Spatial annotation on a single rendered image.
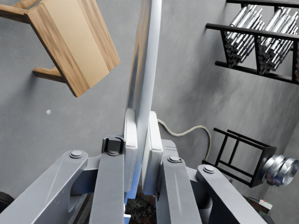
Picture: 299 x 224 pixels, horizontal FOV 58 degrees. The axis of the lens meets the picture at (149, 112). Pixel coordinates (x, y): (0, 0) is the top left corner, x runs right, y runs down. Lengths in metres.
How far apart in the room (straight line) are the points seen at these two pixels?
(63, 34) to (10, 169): 0.74
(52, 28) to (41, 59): 0.39
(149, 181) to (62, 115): 1.30
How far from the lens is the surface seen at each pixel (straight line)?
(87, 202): 1.81
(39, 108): 1.37
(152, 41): 0.19
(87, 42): 1.02
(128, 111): 0.20
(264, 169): 2.84
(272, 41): 2.12
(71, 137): 1.53
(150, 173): 0.16
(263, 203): 3.60
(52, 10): 0.94
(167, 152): 0.17
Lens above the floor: 1.16
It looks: 38 degrees down
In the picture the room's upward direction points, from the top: 113 degrees clockwise
